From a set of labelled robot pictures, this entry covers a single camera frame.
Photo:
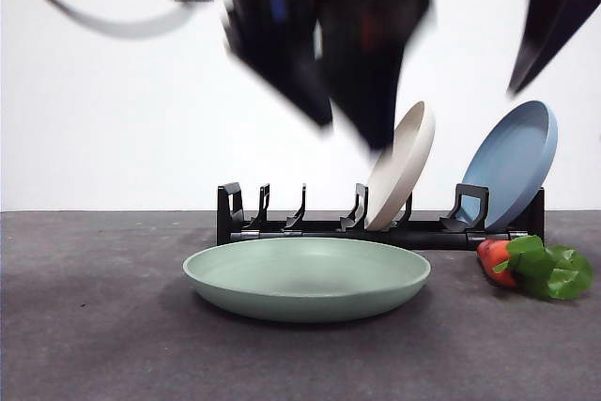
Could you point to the black plate rack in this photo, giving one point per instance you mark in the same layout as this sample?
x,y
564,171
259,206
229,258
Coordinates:
x,y
422,237

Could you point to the blue plate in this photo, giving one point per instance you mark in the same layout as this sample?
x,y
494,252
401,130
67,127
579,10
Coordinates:
x,y
512,161

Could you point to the beige plate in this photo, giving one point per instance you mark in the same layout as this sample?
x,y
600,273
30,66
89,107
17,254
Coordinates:
x,y
404,171

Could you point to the orange carrot with green leaves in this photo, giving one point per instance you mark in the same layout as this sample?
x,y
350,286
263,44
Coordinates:
x,y
540,269

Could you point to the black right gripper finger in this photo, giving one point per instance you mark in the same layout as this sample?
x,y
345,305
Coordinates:
x,y
535,20
577,2

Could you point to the green plate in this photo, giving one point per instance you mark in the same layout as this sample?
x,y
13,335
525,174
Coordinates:
x,y
305,279

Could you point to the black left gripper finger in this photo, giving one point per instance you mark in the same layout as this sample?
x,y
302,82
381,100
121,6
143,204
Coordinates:
x,y
371,67
282,63

